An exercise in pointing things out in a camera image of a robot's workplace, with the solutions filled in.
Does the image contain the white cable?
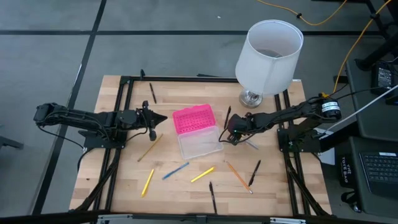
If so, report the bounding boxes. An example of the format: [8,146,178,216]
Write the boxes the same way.
[323,83,398,134]

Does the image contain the white paper sheet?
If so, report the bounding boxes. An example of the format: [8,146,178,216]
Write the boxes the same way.
[317,151,336,166]

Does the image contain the olive brown pencil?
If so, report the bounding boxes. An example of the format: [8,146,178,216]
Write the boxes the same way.
[137,133,164,162]

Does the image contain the black stand legs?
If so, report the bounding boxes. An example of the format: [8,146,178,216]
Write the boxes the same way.
[354,0,398,72]

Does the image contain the silver bracket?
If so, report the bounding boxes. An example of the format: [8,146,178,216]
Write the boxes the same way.
[269,217,307,224]
[96,213,134,224]

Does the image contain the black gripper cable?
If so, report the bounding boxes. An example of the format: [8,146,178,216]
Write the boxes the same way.
[218,127,249,146]
[124,108,149,144]

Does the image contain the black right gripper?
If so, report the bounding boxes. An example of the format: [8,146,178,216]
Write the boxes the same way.
[226,112,252,146]

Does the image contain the black tote bag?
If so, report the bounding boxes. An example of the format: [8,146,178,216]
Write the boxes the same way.
[336,154,364,215]

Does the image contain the black laptop keyboard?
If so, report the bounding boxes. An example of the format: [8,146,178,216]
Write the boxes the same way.
[359,151,398,200]

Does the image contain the yellow extension cable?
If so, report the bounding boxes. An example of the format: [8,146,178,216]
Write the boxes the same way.
[320,0,393,99]
[256,0,348,27]

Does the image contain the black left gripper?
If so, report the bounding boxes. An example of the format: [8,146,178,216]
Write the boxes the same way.
[133,100,168,142]

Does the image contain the blue pen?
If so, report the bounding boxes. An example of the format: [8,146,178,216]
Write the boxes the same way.
[162,162,190,180]

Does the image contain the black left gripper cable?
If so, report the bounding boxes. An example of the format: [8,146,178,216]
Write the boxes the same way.
[124,108,149,144]

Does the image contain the black aluminium table frame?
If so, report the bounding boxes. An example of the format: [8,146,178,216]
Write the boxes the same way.
[68,68,333,217]

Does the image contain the black camera rig bar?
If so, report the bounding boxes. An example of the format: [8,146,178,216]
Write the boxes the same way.
[0,210,398,224]

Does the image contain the black pen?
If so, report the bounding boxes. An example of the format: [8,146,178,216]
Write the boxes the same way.
[223,105,232,130]
[248,159,262,187]
[149,82,157,105]
[208,181,218,215]

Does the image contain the orange pencil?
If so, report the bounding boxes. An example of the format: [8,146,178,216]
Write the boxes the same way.
[225,161,254,195]

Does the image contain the yellow pen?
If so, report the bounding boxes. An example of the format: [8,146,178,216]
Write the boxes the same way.
[141,168,155,198]
[190,166,216,184]

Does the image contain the dark grey desk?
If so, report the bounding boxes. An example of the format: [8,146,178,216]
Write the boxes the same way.
[348,136,398,218]
[345,57,398,142]

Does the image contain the white shade table lamp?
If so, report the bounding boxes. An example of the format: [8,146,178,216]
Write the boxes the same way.
[234,19,304,109]

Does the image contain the grey chair base leg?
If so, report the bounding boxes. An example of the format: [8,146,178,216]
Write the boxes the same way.
[0,124,25,151]

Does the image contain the black power supply brick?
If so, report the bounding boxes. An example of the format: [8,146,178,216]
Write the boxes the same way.
[370,61,398,98]

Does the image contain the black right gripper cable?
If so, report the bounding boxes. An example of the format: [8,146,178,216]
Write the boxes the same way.
[218,127,249,146]

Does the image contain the clear supply box pink lid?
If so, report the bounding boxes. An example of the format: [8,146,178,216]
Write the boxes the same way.
[172,103,224,161]

